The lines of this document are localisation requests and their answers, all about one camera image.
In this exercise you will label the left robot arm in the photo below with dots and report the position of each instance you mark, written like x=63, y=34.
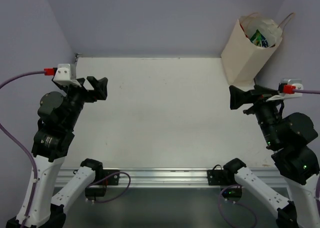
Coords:
x=58, y=115

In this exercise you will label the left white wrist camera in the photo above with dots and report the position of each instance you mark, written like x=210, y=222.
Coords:
x=66, y=75

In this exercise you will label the left black base bracket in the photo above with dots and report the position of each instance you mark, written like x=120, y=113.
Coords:
x=100, y=189

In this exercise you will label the aluminium mounting rail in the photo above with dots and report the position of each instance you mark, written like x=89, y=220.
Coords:
x=191, y=177

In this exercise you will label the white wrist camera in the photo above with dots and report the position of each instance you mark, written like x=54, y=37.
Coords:
x=66, y=75
x=286, y=89

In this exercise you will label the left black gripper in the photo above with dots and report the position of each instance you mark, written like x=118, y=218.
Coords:
x=83, y=90

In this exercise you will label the right black base bracket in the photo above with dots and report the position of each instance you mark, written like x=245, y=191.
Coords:
x=217, y=176

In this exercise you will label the beige paper bag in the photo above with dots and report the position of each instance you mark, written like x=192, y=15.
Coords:
x=243, y=60

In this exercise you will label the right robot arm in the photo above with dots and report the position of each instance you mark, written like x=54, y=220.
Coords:
x=288, y=139

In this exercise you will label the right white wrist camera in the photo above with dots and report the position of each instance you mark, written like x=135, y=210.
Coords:
x=286, y=89

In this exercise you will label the black base bracket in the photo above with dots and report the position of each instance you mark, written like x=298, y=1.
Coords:
x=217, y=176
x=100, y=189

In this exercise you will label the green yellow candy bag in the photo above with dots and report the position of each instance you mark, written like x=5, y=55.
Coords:
x=259, y=40

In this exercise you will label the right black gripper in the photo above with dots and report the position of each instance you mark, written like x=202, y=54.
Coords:
x=238, y=97

